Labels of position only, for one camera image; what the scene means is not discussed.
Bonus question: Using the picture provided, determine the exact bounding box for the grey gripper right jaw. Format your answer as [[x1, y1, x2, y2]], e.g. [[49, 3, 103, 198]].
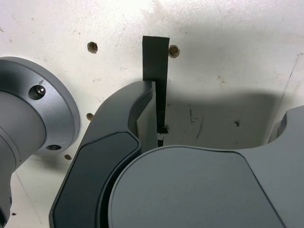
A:
[[108, 105, 304, 228]]

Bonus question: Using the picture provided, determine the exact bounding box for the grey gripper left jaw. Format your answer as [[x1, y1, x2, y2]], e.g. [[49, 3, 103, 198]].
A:
[[49, 80, 159, 228]]

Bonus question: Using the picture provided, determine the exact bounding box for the black tape strip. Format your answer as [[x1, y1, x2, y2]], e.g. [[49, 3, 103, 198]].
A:
[[142, 35, 171, 147]]

